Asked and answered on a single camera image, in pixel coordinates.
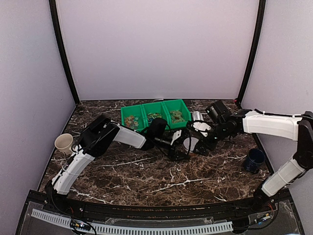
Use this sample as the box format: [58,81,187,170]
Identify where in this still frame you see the star gummy candies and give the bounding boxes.
[124,115,140,130]

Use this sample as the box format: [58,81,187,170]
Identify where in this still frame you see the dark blue mug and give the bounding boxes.
[243,148,265,174]

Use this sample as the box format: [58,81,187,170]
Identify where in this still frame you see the black front rail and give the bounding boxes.
[44,186,291,222]

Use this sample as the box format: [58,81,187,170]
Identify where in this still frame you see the beige ceramic mug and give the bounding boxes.
[54,133,73,155]

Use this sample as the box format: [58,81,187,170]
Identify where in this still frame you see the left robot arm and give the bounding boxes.
[45,115,190,213]

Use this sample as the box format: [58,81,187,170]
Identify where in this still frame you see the green three-compartment bin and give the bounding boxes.
[121,99,191,131]

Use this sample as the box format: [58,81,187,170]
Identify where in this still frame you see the green yellow gummy candies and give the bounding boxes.
[170,110,185,123]

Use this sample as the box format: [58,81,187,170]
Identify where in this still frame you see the metal scoop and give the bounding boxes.
[192,111,204,122]

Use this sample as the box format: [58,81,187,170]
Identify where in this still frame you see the right black frame post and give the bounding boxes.
[235,0,266,107]

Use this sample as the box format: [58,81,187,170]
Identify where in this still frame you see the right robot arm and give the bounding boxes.
[190,100,313,212]

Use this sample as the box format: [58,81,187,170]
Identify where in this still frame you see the white jar lid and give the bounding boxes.
[183,137,199,153]

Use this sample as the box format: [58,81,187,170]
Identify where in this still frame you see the wrapped colourful candies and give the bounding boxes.
[147,113,163,123]

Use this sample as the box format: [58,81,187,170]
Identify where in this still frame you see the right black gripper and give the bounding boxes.
[193,121,229,157]

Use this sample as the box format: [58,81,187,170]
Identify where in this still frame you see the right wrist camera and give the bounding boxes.
[190,121,212,137]

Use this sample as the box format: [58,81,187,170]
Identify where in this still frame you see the white slotted cable duct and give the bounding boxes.
[31,209,233,235]

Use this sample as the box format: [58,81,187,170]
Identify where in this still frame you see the black frame post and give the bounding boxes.
[48,0,80,105]
[235,0,266,107]

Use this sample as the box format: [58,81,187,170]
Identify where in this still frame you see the left black frame post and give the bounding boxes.
[48,0,80,105]

